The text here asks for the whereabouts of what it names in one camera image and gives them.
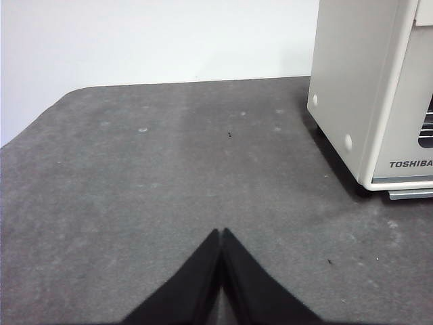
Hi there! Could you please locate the cream Toshiba toaster oven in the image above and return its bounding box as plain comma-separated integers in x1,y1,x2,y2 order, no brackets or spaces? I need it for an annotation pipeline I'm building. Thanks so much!
306,0,433,201

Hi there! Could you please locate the silver crumb tray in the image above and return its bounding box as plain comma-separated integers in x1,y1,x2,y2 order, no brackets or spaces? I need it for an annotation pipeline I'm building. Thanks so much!
388,189,433,201

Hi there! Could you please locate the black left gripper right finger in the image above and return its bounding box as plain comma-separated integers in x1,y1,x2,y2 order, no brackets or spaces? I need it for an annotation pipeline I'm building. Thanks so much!
221,227,322,325

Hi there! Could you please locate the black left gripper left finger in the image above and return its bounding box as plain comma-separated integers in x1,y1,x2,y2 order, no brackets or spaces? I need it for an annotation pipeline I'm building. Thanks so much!
120,228,223,325

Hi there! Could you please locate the glass-windowed oven door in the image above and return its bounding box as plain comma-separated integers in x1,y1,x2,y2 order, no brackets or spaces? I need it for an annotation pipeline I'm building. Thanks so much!
370,0,433,186

